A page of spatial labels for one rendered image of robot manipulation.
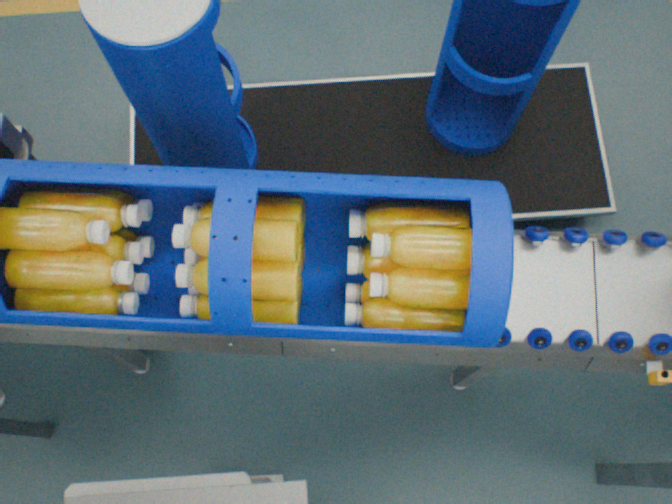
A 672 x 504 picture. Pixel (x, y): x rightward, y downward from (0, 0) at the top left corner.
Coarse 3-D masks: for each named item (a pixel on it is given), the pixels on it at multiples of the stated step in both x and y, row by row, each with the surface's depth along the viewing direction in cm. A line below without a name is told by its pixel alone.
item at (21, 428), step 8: (0, 424) 193; (8, 424) 198; (16, 424) 203; (24, 424) 208; (32, 424) 214; (40, 424) 219; (0, 432) 193; (8, 432) 198; (16, 432) 203; (24, 432) 208; (32, 432) 214; (40, 432) 220; (48, 432) 226
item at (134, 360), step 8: (96, 352) 195; (104, 352) 194; (112, 352) 195; (120, 352) 202; (128, 352) 210; (136, 352) 218; (112, 360) 209; (120, 360) 208; (128, 360) 210; (136, 360) 219; (144, 360) 228; (128, 368) 225; (136, 368) 225; (144, 368) 228
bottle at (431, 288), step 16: (400, 272) 125; (416, 272) 124; (432, 272) 124; (448, 272) 124; (464, 272) 124; (384, 288) 125; (400, 288) 123; (416, 288) 123; (432, 288) 123; (448, 288) 123; (464, 288) 123; (400, 304) 125; (416, 304) 124; (432, 304) 124; (448, 304) 124; (464, 304) 124
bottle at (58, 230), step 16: (0, 208) 124; (16, 208) 124; (32, 208) 124; (0, 224) 122; (16, 224) 122; (32, 224) 122; (48, 224) 121; (64, 224) 122; (80, 224) 123; (0, 240) 122; (16, 240) 122; (32, 240) 122; (48, 240) 122; (64, 240) 122; (80, 240) 123
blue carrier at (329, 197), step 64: (0, 192) 119; (128, 192) 140; (192, 192) 139; (256, 192) 120; (320, 192) 121; (384, 192) 121; (448, 192) 121; (0, 256) 131; (320, 256) 144; (512, 256) 116; (0, 320) 126; (64, 320) 124; (128, 320) 123; (192, 320) 123; (320, 320) 137
